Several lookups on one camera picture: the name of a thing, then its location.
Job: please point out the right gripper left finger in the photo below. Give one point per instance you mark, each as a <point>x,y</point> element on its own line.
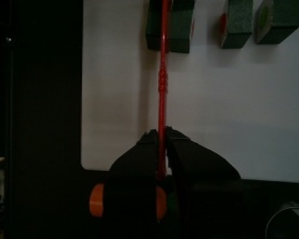
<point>128,193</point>

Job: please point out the orange toy carrot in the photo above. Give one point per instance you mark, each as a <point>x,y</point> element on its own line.
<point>96,200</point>

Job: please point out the red plastic knife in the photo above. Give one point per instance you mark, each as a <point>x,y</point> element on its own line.
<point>163,87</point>

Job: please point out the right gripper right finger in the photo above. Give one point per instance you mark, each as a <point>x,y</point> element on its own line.
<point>197,165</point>

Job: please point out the white cutting board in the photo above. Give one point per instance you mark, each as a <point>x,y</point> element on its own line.
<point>239,118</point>

